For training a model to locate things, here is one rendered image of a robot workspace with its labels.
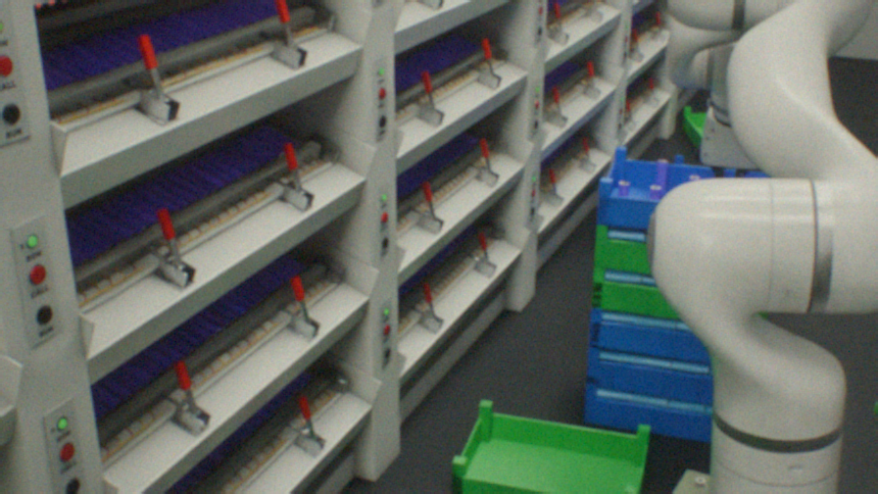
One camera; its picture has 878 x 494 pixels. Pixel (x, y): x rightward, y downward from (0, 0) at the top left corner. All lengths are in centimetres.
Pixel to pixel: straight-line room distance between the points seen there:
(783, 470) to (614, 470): 89
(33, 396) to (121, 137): 28
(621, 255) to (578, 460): 37
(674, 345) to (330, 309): 64
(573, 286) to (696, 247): 161
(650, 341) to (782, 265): 100
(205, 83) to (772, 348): 71
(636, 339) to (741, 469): 90
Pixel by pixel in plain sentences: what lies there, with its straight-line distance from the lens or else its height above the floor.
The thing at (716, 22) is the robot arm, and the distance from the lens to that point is 125.
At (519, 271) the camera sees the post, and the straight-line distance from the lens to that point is 237.
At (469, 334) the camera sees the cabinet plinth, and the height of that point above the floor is 3.
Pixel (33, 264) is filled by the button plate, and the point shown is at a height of 68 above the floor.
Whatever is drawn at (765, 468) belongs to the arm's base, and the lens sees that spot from 104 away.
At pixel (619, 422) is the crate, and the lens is 201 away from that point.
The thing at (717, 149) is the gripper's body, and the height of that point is 55.
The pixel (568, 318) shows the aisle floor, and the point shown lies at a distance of 239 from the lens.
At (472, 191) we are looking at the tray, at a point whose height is 36.
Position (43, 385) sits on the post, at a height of 55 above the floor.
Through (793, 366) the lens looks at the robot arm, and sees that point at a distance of 101.
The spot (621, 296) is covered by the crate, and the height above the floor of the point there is 27.
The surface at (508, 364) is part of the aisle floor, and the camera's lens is 220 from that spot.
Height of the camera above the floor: 110
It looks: 24 degrees down
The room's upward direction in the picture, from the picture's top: straight up
